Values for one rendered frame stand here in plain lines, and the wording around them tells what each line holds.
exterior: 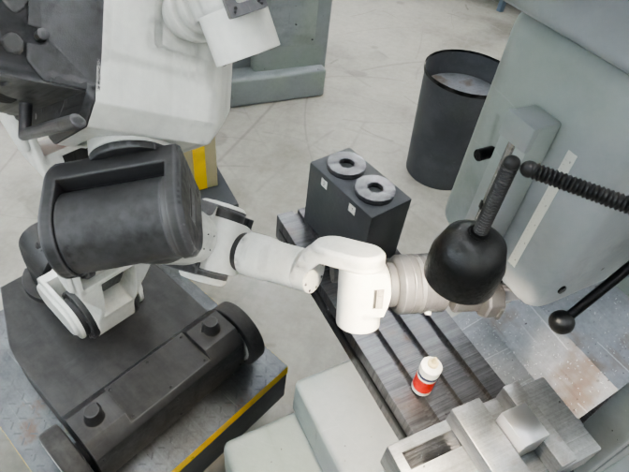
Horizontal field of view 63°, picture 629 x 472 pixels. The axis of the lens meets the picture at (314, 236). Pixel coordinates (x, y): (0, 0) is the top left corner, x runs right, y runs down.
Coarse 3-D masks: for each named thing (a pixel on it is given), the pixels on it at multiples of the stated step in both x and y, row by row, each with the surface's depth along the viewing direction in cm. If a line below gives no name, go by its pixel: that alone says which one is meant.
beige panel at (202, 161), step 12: (192, 156) 250; (204, 156) 253; (192, 168) 254; (204, 168) 257; (216, 168) 262; (204, 180) 263; (216, 180) 267; (204, 192) 265; (216, 192) 266; (228, 192) 267
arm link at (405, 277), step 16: (400, 256) 74; (336, 272) 77; (384, 272) 71; (400, 272) 72; (416, 272) 72; (352, 288) 71; (368, 288) 71; (384, 288) 71; (400, 288) 72; (416, 288) 71; (352, 304) 72; (368, 304) 72; (384, 304) 72; (400, 304) 72; (416, 304) 72; (336, 320) 76; (352, 320) 73; (368, 320) 73
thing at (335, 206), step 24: (312, 168) 118; (336, 168) 115; (360, 168) 116; (312, 192) 123; (336, 192) 114; (360, 192) 110; (384, 192) 111; (312, 216) 127; (336, 216) 118; (360, 216) 110; (384, 216) 110; (360, 240) 113; (384, 240) 117
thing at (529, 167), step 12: (528, 168) 40; (540, 168) 40; (540, 180) 40; (552, 180) 39; (564, 180) 39; (576, 180) 39; (576, 192) 39; (588, 192) 39; (600, 192) 38; (612, 192) 38; (600, 204) 39; (612, 204) 38; (624, 204) 38
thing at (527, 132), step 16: (512, 112) 52; (528, 112) 52; (544, 112) 53; (512, 128) 53; (528, 128) 51; (544, 128) 51; (496, 144) 56; (512, 144) 53; (528, 144) 51; (544, 144) 53; (496, 160) 56; (480, 192) 60; (512, 192) 57; (480, 208) 60; (512, 208) 59; (496, 224) 60
